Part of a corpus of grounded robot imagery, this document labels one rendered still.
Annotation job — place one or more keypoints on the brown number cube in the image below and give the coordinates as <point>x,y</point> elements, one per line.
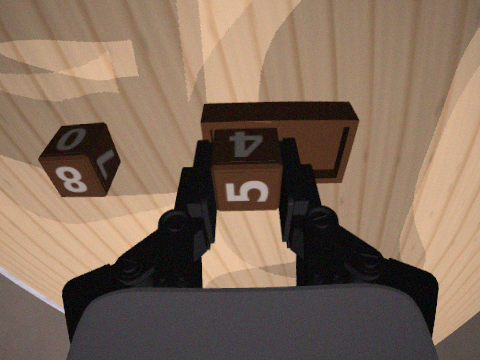
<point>81,160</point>
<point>246,169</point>

